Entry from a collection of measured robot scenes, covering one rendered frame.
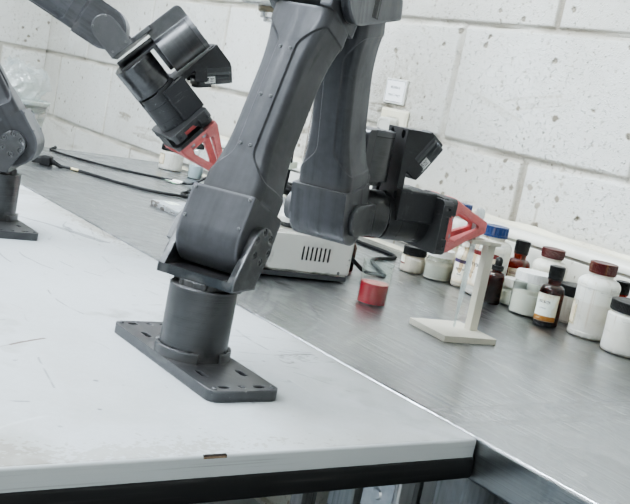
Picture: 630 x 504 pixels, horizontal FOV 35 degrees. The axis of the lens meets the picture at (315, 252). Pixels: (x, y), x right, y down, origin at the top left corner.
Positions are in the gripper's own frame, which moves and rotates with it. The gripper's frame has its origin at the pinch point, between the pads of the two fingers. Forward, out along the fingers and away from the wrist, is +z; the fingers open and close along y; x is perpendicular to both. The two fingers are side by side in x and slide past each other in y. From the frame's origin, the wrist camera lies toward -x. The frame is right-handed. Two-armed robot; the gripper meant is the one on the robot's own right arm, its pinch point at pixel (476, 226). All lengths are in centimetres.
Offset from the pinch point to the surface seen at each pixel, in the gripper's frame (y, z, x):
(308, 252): 23.9, -9.8, 10.1
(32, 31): 276, -2, -11
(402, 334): -2.0, -9.0, 14.0
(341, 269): 23.8, -4.0, 12.2
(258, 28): 135, 24, -23
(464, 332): -1.9, 0.2, 13.3
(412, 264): 37.9, 17.7, 13.3
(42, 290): 5, -51, 13
